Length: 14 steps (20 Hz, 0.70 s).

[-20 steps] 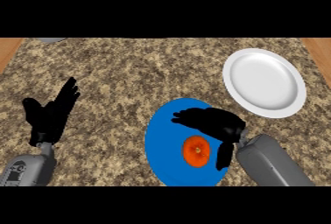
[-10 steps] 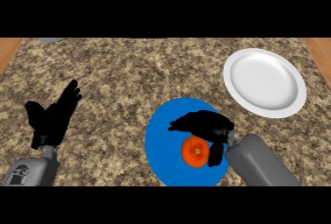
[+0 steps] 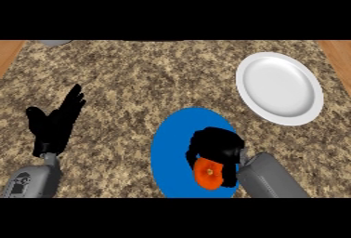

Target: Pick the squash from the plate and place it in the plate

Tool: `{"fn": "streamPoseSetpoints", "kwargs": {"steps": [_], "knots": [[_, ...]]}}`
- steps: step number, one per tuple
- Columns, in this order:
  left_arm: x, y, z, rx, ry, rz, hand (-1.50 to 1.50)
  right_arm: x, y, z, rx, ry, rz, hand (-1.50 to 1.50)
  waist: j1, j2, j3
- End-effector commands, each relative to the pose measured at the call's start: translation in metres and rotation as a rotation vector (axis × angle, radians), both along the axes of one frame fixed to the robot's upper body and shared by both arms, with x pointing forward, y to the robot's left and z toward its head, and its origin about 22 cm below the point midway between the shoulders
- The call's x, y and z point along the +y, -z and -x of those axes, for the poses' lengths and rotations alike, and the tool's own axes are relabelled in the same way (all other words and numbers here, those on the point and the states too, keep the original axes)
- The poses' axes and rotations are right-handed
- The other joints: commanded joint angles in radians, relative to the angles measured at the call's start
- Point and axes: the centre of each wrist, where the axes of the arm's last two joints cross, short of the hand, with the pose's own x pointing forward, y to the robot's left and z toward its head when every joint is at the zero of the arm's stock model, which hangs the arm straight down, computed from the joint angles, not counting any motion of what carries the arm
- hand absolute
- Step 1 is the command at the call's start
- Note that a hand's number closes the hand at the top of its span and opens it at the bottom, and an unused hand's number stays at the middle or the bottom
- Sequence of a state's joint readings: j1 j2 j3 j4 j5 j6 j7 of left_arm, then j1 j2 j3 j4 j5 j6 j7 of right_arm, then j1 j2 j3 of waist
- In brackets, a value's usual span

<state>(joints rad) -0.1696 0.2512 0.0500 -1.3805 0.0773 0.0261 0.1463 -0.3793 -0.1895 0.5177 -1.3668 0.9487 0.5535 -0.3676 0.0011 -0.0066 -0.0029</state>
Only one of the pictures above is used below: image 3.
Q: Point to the orange squash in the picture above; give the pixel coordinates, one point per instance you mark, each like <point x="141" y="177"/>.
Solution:
<point x="208" y="173"/>

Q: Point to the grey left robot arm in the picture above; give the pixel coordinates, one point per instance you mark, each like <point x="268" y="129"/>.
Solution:
<point x="33" y="179"/>

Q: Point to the grey round object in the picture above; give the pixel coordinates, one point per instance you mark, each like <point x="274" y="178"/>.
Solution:
<point x="53" y="42"/>

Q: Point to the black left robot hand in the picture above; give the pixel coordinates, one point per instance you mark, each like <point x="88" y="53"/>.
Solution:
<point x="56" y="124"/>

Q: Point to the blue plate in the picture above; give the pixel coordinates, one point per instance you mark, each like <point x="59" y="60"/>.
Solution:
<point x="171" y="148"/>

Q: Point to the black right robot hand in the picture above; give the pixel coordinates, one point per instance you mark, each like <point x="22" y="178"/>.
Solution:
<point x="213" y="142"/>

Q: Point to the white plate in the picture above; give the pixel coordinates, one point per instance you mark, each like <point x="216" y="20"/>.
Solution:
<point x="278" y="88"/>

